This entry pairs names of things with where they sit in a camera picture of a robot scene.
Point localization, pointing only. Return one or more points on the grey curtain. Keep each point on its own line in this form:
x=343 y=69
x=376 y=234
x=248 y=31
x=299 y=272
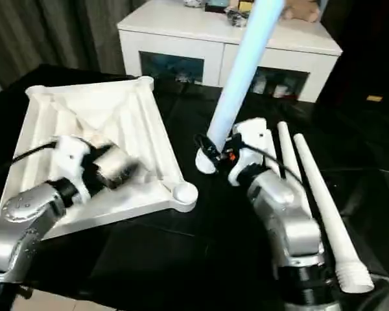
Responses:
x=52 y=32

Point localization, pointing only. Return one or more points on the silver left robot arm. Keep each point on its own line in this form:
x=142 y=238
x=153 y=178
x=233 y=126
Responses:
x=13 y=226

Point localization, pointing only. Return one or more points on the small yellow label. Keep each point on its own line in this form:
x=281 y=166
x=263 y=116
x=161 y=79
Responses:
x=375 y=98

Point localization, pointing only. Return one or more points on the brown plush toy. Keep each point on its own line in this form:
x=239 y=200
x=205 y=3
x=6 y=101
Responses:
x=301 y=11

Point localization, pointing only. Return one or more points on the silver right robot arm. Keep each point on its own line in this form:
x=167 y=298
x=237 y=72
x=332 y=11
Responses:
x=295 y=233

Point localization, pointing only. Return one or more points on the black mat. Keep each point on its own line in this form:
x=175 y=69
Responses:
x=181 y=259

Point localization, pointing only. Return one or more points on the small white figurine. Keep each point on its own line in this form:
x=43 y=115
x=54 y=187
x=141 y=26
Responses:
x=261 y=85
x=279 y=90

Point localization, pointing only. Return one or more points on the white cabinet with glass doors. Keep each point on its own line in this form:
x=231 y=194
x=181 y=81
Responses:
x=181 y=42

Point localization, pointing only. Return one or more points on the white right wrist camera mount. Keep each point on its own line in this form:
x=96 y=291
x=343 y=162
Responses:
x=253 y=133

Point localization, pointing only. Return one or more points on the white plastic table top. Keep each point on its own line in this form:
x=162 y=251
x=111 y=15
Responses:
x=84 y=107

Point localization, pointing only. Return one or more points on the small yellow black box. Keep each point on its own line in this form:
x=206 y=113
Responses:
x=245 y=6

